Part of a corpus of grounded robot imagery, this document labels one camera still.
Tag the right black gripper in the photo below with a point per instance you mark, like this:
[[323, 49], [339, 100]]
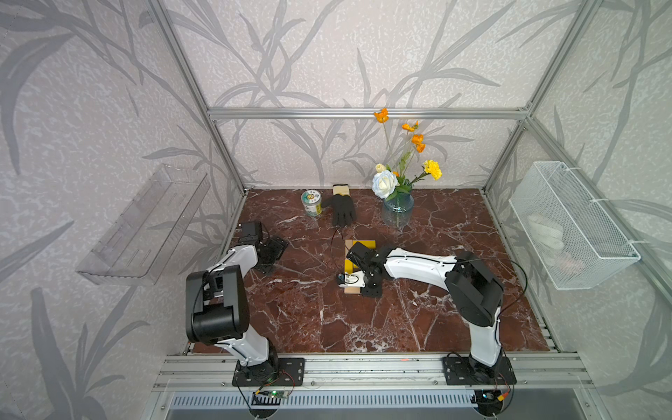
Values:
[[370, 293]]

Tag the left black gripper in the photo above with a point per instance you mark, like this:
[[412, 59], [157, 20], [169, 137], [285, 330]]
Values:
[[277, 244]]

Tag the yellow block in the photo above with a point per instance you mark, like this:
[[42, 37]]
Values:
[[370, 244], [349, 267]]

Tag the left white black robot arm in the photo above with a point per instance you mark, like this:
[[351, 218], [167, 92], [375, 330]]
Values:
[[218, 314]]

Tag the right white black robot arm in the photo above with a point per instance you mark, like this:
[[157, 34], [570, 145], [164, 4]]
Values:
[[475, 290]]

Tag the black glove on stand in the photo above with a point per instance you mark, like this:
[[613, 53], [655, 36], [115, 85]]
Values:
[[342, 205]]

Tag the green tin can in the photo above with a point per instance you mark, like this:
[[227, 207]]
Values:
[[312, 202]]

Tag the glass vase with flowers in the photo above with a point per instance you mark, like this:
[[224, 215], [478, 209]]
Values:
[[394, 187]]

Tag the white cloth in basket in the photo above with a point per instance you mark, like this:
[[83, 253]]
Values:
[[548, 236]]

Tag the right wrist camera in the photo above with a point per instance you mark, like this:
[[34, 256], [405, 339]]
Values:
[[356, 279]]

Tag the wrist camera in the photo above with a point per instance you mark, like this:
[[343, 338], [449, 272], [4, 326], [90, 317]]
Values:
[[356, 279], [252, 233]]

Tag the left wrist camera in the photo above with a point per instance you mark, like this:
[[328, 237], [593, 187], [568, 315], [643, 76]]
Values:
[[252, 233]]

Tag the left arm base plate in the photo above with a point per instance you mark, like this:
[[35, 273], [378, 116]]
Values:
[[282, 372]]

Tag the clear acrylic wall shelf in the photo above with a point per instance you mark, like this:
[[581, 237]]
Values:
[[138, 246]]

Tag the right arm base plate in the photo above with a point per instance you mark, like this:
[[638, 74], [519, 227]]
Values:
[[465, 371]]

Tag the aluminium front rail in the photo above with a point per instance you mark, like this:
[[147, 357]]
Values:
[[420, 371]]

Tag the white wire basket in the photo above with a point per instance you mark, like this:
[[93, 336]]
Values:
[[552, 189]]

